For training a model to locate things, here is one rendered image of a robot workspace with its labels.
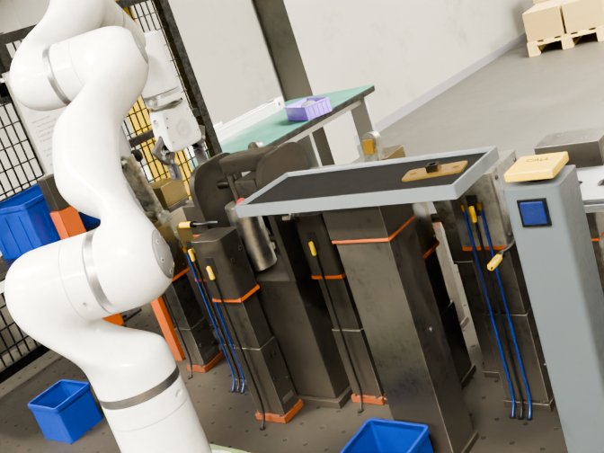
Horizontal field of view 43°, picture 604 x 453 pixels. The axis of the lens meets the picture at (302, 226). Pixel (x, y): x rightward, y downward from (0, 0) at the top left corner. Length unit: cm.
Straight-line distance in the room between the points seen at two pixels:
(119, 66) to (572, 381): 80
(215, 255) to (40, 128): 99
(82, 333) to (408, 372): 47
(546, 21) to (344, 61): 239
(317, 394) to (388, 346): 36
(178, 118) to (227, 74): 385
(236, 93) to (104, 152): 448
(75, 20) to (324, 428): 83
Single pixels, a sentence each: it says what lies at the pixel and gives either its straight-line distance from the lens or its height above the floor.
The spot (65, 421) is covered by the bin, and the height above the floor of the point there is 75.
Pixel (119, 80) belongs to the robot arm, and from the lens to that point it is 126.
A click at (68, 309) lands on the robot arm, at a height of 114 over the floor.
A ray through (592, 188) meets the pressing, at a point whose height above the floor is 100.
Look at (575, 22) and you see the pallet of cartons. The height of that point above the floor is 22.
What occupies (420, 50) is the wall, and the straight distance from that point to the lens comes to 750.
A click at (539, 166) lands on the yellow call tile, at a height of 116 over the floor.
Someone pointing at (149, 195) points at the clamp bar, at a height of 112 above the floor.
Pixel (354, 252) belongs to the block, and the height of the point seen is 107.
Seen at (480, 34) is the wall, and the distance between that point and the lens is 850.
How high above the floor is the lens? 145
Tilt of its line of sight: 17 degrees down
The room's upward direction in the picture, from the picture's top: 19 degrees counter-clockwise
